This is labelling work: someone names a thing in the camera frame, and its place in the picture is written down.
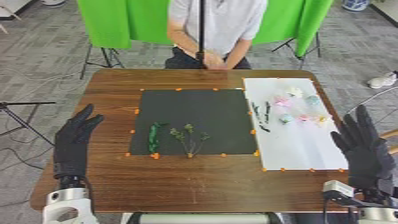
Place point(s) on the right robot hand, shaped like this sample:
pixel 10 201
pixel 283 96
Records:
pixel 370 160

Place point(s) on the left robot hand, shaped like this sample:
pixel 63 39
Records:
pixel 72 150

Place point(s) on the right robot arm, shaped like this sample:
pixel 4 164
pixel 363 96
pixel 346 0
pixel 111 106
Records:
pixel 379 215

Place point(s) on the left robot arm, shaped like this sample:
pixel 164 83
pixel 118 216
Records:
pixel 68 203

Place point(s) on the dark mat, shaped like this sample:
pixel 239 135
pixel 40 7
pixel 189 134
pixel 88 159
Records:
pixel 202 110

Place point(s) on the person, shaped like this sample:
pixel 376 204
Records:
pixel 232 26

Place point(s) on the white sheet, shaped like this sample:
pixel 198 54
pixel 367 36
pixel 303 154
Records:
pixel 296 146

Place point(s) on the yellow flower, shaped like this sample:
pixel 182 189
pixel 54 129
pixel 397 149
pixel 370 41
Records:
pixel 322 120

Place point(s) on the black tripod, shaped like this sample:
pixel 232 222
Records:
pixel 24 104

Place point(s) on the pink flower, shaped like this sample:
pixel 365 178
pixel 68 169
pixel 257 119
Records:
pixel 305 118
pixel 282 101

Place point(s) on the blue flower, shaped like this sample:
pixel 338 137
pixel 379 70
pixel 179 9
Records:
pixel 312 100
pixel 287 118

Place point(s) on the branching green sprig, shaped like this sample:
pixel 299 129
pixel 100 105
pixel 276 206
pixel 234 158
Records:
pixel 189 146

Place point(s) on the white shoe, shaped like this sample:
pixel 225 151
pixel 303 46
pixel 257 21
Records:
pixel 383 80

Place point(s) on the white flower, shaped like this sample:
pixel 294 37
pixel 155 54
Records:
pixel 294 92

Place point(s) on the black stand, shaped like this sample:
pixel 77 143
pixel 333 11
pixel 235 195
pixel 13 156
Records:
pixel 107 58
pixel 317 46

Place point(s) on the pale grey bar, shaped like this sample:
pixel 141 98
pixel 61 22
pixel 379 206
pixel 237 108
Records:
pixel 202 218

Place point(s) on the black pole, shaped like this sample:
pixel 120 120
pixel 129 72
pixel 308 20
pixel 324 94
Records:
pixel 202 30

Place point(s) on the blue white vase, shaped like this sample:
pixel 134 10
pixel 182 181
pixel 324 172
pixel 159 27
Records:
pixel 356 4

